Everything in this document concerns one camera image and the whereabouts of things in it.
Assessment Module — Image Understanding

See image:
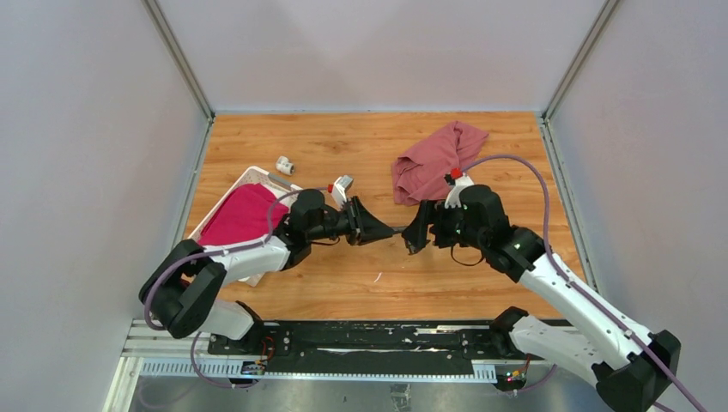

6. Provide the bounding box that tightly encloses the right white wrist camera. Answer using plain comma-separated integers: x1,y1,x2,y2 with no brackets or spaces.
444,168,474,209

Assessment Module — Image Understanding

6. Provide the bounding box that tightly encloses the aluminium frame rail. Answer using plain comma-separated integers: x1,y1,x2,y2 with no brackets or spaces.
122,320,551,388

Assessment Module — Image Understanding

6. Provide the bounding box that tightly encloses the dusty pink cloth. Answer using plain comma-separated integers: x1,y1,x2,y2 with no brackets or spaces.
391,121,489,206

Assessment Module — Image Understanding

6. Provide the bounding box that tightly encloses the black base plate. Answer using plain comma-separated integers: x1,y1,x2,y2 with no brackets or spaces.
204,320,529,377

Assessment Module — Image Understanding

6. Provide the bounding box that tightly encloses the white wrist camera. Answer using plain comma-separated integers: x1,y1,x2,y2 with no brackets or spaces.
444,168,474,209
327,175,354,209

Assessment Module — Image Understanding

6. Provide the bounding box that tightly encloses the white pipe elbow fitting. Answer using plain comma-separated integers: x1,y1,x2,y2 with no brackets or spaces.
276,156,295,176

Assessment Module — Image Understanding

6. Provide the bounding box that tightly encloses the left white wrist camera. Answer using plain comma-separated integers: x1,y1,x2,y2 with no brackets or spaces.
327,175,354,209

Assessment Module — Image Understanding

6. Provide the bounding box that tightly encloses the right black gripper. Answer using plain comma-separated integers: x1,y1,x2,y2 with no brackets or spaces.
402,199,488,251

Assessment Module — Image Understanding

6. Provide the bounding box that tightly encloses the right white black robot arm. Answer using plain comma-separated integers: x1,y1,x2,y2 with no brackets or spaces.
402,185,681,411

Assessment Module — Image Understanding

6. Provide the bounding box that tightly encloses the white plastic basket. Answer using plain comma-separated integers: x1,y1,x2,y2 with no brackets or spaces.
189,167,300,287

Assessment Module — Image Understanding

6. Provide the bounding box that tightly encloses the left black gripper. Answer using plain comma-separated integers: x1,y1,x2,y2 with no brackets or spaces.
307,197,394,247

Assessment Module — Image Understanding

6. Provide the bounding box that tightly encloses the magenta cloth in basket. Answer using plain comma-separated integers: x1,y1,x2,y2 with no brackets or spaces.
197,184,277,246

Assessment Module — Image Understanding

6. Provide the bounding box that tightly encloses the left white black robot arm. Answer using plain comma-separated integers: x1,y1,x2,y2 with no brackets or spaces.
139,188,397,354

